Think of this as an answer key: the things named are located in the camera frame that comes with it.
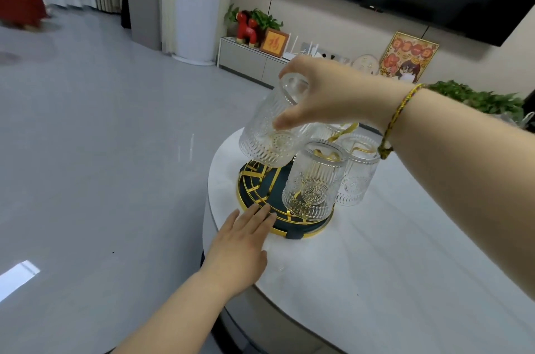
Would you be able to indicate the grey television cabinet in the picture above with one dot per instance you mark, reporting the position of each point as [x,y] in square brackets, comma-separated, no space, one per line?
[242,59]

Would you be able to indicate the person's left little finger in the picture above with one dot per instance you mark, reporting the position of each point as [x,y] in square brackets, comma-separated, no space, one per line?
[233,223]

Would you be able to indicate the white tower air conditioner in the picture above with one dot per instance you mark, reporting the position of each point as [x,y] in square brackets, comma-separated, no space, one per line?
[196,2]

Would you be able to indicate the person's right forearm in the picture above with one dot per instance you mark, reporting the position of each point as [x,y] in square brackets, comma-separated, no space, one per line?
[468,174]

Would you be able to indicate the person's left thumb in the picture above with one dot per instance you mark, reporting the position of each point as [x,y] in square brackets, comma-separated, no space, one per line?
[259,264]

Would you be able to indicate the person's left hand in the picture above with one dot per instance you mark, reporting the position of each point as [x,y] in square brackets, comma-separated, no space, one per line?
[234,257]

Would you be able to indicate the white wall power socket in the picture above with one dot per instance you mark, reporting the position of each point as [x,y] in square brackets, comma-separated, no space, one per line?
[336,58]

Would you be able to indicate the colourful cartoon poster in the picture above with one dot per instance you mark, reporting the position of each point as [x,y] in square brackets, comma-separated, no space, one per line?
[407,57]

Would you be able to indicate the green potted plant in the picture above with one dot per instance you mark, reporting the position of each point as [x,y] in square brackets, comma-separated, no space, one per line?
[265,19]

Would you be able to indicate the red horse figurine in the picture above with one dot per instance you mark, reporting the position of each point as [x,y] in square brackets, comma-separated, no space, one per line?
[246,28]

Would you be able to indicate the embossed clear glass cup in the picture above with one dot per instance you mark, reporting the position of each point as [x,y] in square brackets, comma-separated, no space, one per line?
[330,130]
[313,186]
[359,174]
[265,136]

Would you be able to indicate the person's left middle finger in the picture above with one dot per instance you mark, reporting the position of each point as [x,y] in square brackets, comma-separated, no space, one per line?
[257,219]

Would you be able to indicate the white round decorative fan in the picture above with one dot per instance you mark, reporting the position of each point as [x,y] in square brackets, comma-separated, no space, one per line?
[365,64]

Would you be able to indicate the white router with antennas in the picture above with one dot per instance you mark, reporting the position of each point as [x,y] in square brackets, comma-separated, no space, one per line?
[299,53]

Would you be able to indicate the person's right hand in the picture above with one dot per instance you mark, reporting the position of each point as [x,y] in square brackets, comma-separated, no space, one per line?
[338,94]

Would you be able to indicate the person's right thumb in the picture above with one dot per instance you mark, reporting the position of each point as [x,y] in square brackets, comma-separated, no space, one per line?
[292,119]

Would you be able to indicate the red upholstered stool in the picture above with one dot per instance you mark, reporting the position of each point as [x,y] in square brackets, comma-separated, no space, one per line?
[21,5]

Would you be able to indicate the green and gold cup rack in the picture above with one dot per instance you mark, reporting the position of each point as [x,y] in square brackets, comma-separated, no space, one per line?
[259,188]

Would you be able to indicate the green leafy trailing plant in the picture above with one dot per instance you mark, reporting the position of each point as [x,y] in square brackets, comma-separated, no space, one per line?
[480,101]

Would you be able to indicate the wooden framed red picture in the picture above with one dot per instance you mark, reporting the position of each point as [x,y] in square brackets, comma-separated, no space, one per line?
[274,43]

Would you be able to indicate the person's left forearm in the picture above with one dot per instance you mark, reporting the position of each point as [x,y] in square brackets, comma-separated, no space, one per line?
[175,320]

